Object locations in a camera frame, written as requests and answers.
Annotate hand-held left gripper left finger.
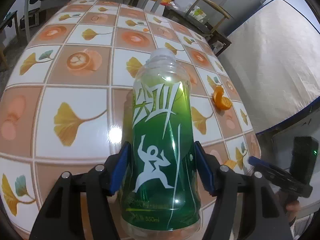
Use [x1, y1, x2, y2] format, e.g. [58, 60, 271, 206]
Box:
[29, 141, 132, 240]

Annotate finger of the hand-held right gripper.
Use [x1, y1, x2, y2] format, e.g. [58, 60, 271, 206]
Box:
[248, 156, 291, 183]

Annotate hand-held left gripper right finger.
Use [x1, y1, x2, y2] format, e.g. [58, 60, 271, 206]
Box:
[194, 141, 294, 240]

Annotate green plastic bottle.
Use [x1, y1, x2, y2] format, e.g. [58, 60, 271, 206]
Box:
[120, 48, 202, 240]

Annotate person's right hand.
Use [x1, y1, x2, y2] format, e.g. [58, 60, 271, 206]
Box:
[285, 201, 300, 227]

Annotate curled thick orange peel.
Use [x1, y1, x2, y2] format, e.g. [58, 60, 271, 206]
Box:
[212, 85, 232, 111]

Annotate tile-pattern floral tablecloth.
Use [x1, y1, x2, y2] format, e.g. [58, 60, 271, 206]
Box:
[0, 0, 262, 233]

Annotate white mattress with blue edge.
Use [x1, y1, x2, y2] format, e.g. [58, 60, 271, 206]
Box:
[217, 0, 320, 135]

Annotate wooden armchair with black seat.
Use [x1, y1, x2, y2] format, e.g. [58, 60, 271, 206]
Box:
[162, 0, 233, 57]

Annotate white green cartons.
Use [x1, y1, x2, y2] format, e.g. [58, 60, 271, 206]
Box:
[186, 6, 208, 22]

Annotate small dark step stool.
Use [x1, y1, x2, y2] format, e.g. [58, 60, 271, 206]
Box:
[19, 7, 42, 29]

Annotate long grey side table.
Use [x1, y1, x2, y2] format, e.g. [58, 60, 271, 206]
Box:
[24, 0, 177, 42]

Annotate wooden chair with quilt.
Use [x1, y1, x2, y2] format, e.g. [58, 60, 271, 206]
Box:
[0, 10, 19, 70]

